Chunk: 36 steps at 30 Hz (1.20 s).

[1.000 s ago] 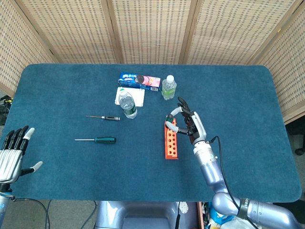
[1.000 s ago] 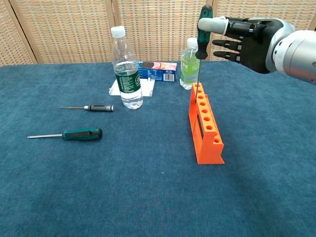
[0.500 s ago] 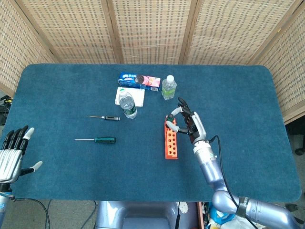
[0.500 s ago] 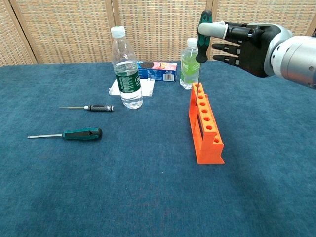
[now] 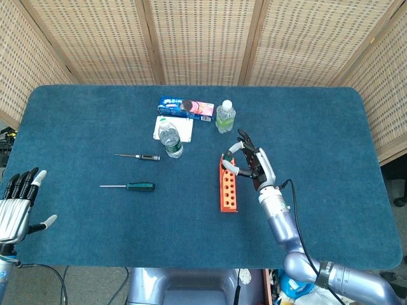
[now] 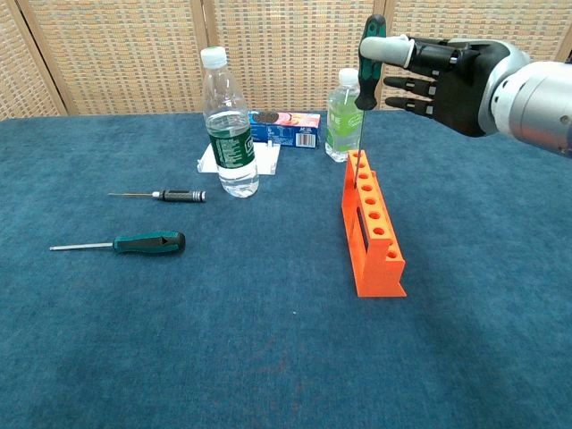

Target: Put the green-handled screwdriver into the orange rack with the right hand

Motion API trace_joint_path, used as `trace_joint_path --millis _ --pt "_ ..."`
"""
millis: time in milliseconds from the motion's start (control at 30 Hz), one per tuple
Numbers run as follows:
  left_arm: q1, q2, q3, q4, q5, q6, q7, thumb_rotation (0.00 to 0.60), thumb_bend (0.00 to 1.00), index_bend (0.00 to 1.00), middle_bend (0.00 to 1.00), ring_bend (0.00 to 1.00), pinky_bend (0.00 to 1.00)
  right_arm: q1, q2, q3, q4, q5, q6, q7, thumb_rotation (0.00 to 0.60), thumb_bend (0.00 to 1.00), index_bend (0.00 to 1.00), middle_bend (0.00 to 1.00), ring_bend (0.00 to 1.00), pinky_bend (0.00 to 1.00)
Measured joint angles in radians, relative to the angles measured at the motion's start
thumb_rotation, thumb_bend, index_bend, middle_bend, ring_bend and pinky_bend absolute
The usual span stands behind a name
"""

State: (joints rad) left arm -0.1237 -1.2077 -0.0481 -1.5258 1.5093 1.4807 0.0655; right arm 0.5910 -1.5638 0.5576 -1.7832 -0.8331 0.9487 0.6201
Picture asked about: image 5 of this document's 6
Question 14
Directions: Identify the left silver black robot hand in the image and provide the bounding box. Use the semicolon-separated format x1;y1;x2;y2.
0;166;59;245

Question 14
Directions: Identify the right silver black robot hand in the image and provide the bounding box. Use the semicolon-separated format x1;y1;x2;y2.
221;128;277;191

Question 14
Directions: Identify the orange tool rack with holes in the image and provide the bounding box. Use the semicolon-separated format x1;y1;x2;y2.
218;153;239;213

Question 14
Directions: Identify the thin black precision screwdriver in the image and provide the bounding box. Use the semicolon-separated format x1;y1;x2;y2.
114;153;161;161

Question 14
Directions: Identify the clear bottle light green label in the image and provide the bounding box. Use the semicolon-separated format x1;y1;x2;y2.
216;99;237;134

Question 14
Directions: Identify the black equipment with yellow tag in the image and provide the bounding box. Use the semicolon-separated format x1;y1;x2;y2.
0;126;17;168

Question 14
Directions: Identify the blue felt table mat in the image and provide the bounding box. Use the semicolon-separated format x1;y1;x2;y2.
0;85;404;270

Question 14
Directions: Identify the white plastic tray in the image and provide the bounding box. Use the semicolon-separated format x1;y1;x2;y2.
152;115;195;144

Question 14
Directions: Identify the clear bottle dark green label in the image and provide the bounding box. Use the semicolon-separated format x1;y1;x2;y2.
158;120;184;159

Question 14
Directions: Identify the blue pink cookie box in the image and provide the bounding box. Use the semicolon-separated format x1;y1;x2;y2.
158;96;215;123

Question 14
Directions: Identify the white round disc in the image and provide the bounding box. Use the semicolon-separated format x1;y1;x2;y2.
238;268;252;286

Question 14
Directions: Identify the reddish wooden crate edge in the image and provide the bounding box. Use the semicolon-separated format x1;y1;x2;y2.
262;269;273;305

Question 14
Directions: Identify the blue white plastic bag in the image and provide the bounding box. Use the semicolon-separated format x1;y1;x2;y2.
278;269;319;299

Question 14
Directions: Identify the grey-blue robot torso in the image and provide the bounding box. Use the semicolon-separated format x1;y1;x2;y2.
126;267;265;305

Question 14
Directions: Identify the woven bamboo folding screen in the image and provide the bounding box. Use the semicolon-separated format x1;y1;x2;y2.
0;0;407;166

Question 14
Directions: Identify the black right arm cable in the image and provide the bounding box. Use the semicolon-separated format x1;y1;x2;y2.
279;179;343;305

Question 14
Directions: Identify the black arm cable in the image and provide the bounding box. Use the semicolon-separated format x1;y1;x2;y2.
279;179;343;305
12;260;68;305

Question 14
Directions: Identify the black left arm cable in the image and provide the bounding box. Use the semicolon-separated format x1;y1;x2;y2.
12;260;68;305

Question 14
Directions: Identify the large green handled screwdriver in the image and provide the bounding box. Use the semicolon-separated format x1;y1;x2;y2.
99;181;156;192

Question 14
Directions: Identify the black hanging cable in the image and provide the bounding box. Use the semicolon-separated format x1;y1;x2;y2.
233;269;241;305

